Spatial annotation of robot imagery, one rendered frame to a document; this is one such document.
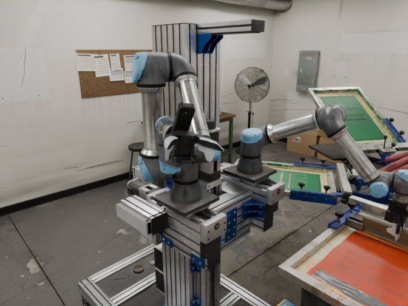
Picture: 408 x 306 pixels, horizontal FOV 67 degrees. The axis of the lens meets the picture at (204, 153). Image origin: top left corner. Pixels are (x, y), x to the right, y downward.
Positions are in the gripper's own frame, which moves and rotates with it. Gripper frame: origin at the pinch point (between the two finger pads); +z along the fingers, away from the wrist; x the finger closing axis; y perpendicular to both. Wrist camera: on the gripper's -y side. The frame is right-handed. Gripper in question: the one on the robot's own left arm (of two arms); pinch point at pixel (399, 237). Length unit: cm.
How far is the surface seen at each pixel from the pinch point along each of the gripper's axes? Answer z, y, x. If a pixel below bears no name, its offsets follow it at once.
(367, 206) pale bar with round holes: -1.9, 23.3, -20.5
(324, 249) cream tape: 4.9, 24.2, 29.1
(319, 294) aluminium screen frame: 3, 10, 61
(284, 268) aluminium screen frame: 1, 27, 61
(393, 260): 5.4, -2.4, 12.8
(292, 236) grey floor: 99, 119, -103
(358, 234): 5.1, 18.1, 2.9
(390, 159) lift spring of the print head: -11, 36, -94
